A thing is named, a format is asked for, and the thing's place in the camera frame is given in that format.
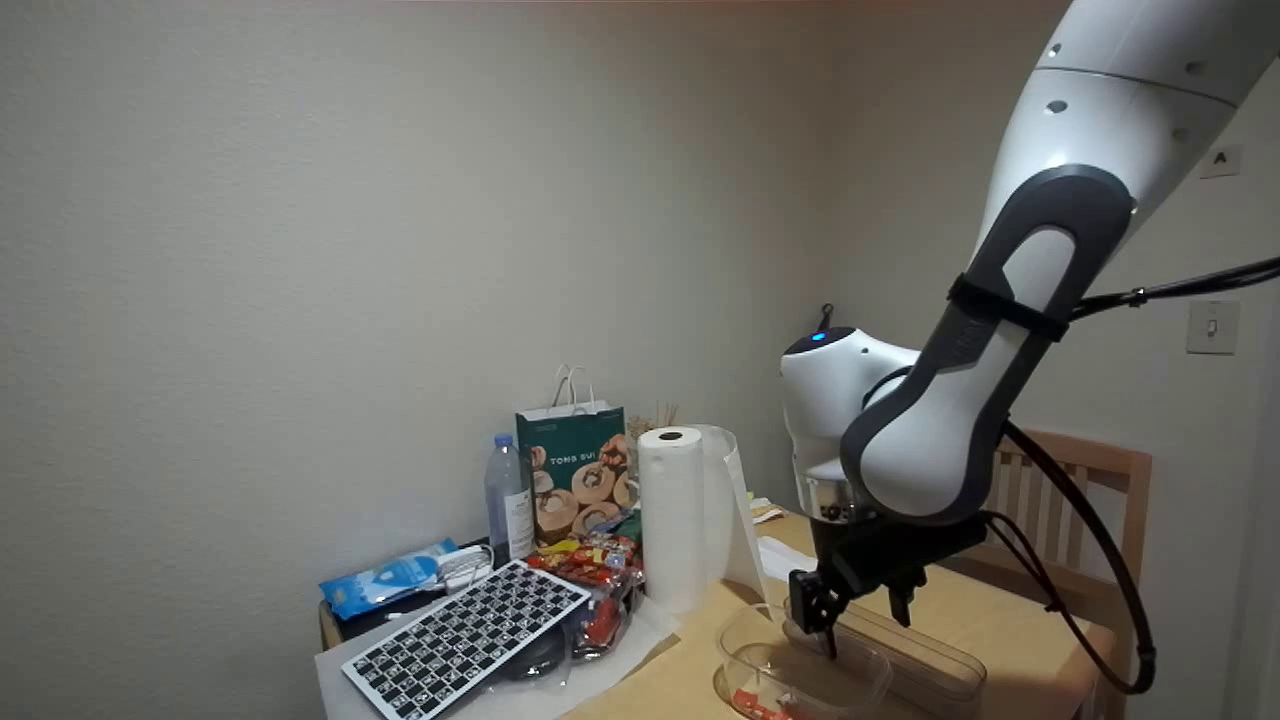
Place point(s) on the red snack bag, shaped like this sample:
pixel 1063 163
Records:
pixel 594 567

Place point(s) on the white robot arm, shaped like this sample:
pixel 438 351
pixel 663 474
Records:
pixel 933 443

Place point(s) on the small white wall plate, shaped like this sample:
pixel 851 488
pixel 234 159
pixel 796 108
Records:
pixel 1220 163

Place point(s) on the wooden chair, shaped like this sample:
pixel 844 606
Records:
pixel 1107 465

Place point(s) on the white light switch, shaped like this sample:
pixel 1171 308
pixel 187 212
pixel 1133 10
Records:
pixel 1213 324

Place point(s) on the black white keyboard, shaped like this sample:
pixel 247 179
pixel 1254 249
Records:
pixel 464 640

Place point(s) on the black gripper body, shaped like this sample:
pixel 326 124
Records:
pixel 895 547

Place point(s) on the green paper gift bag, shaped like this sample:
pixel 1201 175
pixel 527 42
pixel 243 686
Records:
pixel 572 443

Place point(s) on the clear plastic water bottle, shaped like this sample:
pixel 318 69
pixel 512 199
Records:
pixel 502 502

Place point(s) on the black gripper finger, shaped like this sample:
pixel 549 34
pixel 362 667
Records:
pixel 906 597
pixel 816 606

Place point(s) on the blue packet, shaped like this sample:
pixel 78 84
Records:
pixel 387 583

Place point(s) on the white paper towel roll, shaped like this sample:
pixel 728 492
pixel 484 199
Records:
pixel 673 522

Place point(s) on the clear plastic bowl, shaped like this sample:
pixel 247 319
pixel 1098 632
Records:
pixel 763 667

